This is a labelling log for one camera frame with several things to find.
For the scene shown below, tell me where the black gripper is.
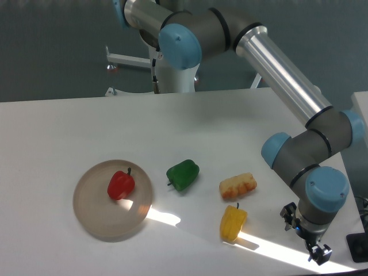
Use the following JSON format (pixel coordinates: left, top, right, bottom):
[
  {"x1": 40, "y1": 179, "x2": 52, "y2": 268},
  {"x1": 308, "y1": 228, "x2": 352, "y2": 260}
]
[{"x1": 280, "y1": 202, "x2": 332, "y2": 265}]

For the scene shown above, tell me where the red bell pepper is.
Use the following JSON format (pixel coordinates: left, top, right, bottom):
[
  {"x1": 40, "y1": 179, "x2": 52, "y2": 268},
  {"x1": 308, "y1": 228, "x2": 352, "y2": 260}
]
[{"x1": 107, "y1": 167, "x2": 135, "y2": 201}]

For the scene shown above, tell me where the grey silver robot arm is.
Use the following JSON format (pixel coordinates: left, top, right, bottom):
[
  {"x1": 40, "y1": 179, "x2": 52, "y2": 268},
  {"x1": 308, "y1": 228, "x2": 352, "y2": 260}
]
[{"x1": 113, "y1": 1, "x2": 365, "y2": 265}]

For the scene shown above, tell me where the yellow bell pepper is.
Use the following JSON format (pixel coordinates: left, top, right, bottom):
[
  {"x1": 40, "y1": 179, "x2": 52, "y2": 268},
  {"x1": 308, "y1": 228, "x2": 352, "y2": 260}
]
[{"x1": 220, "y1": 203, "x2": 248, "y2": 243}]

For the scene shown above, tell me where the green bell pepper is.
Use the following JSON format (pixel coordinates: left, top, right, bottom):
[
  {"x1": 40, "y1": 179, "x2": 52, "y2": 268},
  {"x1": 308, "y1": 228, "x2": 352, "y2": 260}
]
[{"x1": 166, "y1": 159, "x2": 200, "y2": 191}]

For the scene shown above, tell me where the round beige plate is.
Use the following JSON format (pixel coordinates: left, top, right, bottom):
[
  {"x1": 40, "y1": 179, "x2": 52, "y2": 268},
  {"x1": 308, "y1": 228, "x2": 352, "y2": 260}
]
[{"x1": 72, "y1": 160, "x2": 153, "y2": 242}]

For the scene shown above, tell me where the black box at right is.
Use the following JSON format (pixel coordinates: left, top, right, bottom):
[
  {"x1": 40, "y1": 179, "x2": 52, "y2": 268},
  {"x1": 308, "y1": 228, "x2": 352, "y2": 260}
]
[{"x1": 346, "y1": 233, "x2": 367, "y2": 263}]

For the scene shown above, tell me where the orange bread piece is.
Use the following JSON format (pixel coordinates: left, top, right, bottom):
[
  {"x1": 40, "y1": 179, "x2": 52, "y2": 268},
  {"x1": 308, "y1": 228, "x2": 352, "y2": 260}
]
[{"x1": 219, "y1": 172, "x2": 258, "y2": 200}]

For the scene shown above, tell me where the white robot stand base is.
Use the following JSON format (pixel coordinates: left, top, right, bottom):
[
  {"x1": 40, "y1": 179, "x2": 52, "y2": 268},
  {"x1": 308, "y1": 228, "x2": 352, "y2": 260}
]
[{"x1": 103, "y1": 28, "x2": 263, "y2": 97}]

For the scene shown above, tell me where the black cable on stand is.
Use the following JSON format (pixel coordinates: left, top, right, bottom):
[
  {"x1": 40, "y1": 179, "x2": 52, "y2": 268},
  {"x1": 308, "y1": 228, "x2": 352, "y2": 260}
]
[{"x1": 151, "y1": 43, "x2": 163, "y2": 95}]

